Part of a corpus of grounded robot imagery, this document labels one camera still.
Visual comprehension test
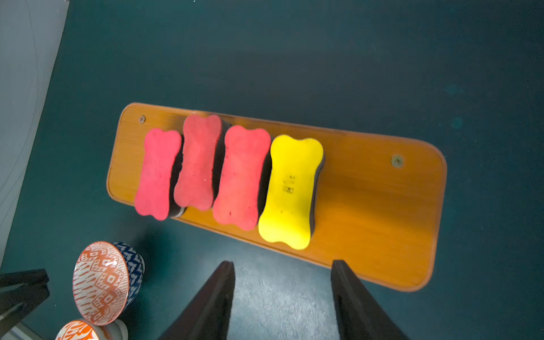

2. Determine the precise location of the yellow eraser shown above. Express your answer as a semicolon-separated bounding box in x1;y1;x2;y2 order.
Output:
258;135;324;250

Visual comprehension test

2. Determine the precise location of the orange floral bowl near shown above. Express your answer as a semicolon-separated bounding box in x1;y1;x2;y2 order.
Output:
55;320;129;340

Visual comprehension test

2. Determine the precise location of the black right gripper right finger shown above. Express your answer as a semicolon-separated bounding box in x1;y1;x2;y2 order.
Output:
331;260;408;339

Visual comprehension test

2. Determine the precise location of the orange patterned bowl far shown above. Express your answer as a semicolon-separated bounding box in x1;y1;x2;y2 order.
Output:
72;241;145;326

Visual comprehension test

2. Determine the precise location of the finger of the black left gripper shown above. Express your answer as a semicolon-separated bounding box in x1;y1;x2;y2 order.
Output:
1;269;50;336

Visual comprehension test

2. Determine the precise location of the red eraser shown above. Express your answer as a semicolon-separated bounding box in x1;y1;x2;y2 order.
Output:
135;128;183;221
212;126;271;231
174;115;222;211

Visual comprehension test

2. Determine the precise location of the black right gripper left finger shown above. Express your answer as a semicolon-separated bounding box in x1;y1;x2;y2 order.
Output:
160;261;235;339

